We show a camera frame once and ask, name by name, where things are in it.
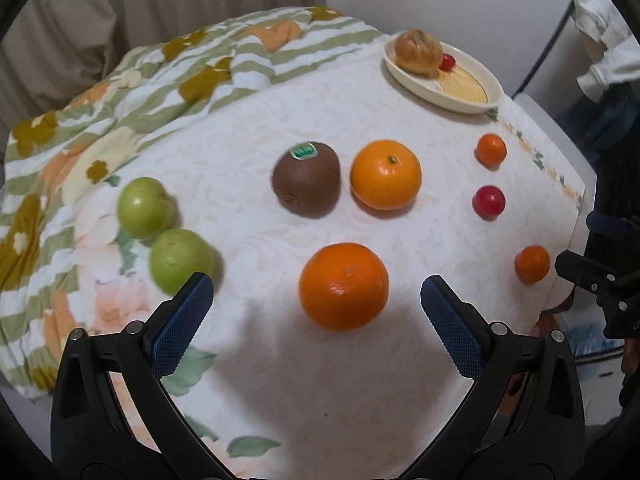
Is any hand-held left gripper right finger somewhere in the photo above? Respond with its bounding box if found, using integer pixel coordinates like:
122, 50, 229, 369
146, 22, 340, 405
400, 274, 587, 480

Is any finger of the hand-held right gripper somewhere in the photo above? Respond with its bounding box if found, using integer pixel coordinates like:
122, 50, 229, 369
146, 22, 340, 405
554, 250, 623, 311
586, 211, 640, 242

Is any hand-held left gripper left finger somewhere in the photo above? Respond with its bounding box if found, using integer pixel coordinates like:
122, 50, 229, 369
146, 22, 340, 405
50, 271, 241, 480

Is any small mandarin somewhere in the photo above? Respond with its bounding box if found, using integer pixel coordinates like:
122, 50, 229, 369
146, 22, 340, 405
514, 244, 551, 284
475, 133, 508, 167

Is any green apple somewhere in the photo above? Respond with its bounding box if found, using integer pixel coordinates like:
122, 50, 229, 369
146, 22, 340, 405
150, 228, 219, 298
116, 176, 177, 241

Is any large orange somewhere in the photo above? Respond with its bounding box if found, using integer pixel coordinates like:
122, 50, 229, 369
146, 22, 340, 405
349, 139, 423, 212
298, 242, 390, 332

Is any brown kiwi with sticker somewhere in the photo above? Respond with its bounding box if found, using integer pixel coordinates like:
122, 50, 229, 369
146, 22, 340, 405
271, 141, 343, 219

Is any cream oval plate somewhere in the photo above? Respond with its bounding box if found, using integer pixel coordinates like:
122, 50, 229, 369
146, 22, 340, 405
382, 31, 504, 116

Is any person's leg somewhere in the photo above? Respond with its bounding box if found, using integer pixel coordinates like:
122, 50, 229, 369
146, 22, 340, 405
552, 82, 640, 201

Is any white table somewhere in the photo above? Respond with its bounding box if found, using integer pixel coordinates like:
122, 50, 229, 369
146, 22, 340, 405
510, 91, 598, 211

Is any white floral tablecloth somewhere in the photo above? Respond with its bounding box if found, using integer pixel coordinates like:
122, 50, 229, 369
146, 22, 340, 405
70, 35, 587, 480

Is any white hanging garment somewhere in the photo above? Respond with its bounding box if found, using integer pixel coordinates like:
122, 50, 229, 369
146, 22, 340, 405
571, 0, 640, 103

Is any striped floral blanket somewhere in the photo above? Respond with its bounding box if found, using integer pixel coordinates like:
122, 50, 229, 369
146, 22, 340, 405
0, 6, 393, 401

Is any red yellow apple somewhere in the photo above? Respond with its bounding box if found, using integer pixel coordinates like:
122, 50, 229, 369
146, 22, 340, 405
394, 29, 445, 79

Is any beige curtain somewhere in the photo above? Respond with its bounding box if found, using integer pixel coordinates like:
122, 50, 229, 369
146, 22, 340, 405
0, 0, 328, 116

